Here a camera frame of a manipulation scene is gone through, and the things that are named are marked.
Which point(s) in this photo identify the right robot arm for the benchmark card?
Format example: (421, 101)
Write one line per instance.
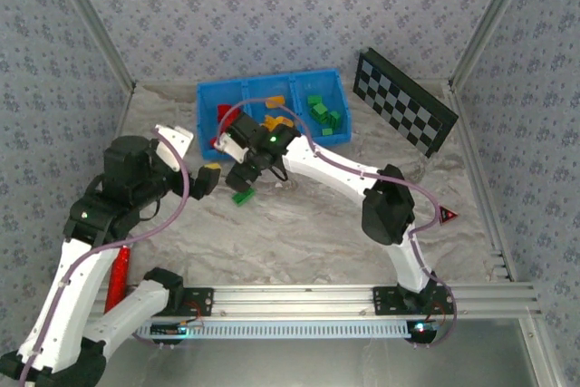
(385, 215)

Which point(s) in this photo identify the long red lego brick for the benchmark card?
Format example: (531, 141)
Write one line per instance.
(223, 111)

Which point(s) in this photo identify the grey metal sheet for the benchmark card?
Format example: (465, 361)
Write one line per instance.
(317, 364)

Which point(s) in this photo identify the red glitter toy microphone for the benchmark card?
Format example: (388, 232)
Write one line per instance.
(120, 273)

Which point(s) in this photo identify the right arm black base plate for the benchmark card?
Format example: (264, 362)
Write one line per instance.
(385, 302)

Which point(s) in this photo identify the small red lego brick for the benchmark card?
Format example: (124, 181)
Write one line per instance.
(213, 140)

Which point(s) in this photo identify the long green lego brick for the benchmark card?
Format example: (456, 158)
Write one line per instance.
(320, 111)
(243, 198)
(334, 119)

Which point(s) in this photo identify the long aluminium base rail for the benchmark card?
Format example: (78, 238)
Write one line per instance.
(290, 298)

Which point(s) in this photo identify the left wrist white camera bracket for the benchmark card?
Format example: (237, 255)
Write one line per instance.
(174, 142)

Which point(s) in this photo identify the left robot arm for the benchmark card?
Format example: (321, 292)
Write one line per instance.
(72, 296)

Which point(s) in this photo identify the black grey checkerboard panel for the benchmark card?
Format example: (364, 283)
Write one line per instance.
(399, 97)

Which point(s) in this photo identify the red triangle warning sticker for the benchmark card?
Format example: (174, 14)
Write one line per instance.
(447, 216)

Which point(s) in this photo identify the right wrist white camera bracket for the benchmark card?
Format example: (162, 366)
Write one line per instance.
(229, 148)

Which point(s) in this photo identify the small controller circuit board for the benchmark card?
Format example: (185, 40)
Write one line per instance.
(421, 330)
(174, 329)

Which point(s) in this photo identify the wrist white camera bracket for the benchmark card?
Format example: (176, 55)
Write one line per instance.
(174, 142)
(229, 148)

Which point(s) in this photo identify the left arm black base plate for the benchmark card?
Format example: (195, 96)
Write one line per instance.
(199, 302)

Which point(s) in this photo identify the aluminium corner post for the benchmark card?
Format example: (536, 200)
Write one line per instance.
(489, 20)
(93, 20)

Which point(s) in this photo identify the round yellow lego piece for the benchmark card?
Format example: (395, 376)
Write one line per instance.
(287, 122)

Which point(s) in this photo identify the blue three-compartment bin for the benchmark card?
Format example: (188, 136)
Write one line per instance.
(206, 97)

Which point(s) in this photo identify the small green lego brick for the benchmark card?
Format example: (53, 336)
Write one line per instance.
(314, 100)
(327, 132)

